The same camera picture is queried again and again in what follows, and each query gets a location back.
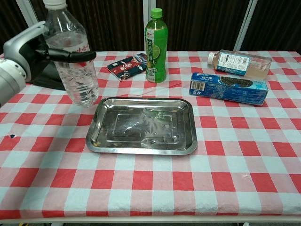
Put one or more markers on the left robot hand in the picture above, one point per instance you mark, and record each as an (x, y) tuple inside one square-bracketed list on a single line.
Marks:
[(26, 53)]

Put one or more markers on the transparent water bottle white cap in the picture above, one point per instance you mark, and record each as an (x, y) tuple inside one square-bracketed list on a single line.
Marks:
[(73, 68)]

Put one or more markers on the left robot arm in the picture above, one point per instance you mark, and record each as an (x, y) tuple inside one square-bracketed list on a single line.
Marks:
[(9, 77)]

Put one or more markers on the green tea bottle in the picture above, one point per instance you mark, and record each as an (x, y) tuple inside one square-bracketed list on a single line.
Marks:
[(155, 54)]

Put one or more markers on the stainless steel rectangular tray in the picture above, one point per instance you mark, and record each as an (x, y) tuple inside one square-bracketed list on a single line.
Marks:
[(141, 127)]

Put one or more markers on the clear drink bottle blue label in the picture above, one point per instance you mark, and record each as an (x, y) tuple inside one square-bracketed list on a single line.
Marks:
[(240, 63)]

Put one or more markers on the black rubber slipper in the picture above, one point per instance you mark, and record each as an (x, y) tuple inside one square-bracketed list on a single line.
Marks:
[(50, 80)]

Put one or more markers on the red black snack packet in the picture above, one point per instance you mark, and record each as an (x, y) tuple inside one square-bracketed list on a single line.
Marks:
[(127, 67)]

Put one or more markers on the red white checkered tablecloth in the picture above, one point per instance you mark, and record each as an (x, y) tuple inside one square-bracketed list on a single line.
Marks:
[(150, 176)]

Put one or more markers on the blue cookie package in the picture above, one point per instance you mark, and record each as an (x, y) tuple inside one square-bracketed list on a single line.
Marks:
[(228, 88)]

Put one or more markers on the white metal frame post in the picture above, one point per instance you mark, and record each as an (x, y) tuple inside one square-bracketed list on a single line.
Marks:
[(244, 23), (28, 11), (149, 14)]

